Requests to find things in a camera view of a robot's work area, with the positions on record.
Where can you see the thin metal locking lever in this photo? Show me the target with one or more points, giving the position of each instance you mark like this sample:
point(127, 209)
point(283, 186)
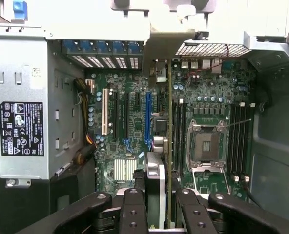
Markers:
point(239, 122)

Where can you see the long black expansion slot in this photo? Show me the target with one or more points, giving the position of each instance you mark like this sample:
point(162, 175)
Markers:
point(115, 114)
point(127, 114)

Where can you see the green motherboard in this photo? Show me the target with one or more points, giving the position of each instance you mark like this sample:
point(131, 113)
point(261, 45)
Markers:
point(208, 83)

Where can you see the metal CPU socket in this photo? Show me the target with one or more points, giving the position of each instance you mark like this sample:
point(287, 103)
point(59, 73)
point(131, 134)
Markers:
point(206, 146)

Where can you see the grey power supply box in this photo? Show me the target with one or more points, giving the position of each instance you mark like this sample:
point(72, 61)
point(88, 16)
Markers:
point(17, 63)

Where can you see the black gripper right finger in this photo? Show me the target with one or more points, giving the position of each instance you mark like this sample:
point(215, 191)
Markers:
point(193, 214)

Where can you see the silver finned chipset heatsink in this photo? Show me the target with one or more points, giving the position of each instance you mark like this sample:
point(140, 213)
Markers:
point(125, 170)

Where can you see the black plastic shroud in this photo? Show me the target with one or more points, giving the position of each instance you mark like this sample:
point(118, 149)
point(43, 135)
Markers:
point(22, 204)

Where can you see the small white barcode sticker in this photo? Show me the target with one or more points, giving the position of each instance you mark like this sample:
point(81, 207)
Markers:
point(36, 72)

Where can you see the blue slot retention clip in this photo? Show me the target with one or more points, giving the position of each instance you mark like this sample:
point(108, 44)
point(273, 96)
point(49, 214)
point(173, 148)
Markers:
point(88, 46)
point(135, 47)
point(119, 46)
point(104, 46)
point(71, 46)

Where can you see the white expansion slot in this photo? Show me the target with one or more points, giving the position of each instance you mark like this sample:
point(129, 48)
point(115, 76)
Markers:
point(104, 112)

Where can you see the blue plastic case latch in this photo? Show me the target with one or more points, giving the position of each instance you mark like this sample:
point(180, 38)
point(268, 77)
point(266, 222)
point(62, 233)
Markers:
point(20, 9)

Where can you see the grey metal PC case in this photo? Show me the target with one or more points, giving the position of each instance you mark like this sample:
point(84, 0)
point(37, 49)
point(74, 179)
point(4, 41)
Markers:
point(271, 126)

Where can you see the short black expansion slot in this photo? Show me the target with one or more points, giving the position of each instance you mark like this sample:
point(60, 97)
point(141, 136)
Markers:
point(137, 99)

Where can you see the blue expansion slot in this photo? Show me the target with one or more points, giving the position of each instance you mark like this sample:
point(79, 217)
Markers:
point(148, 117)

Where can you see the black RAM slot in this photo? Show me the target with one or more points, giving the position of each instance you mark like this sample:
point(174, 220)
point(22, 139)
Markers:
point(184, 139)
point(231, 141)
point(247, 141)
point(179, 139)
point(174, 136)
point(242, 141)
point(236, 141)

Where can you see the black power supply label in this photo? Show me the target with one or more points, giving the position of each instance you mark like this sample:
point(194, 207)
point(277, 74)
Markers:
point(21, 129)

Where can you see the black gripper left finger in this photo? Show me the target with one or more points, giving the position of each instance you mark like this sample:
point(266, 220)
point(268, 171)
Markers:
point(134, 214)

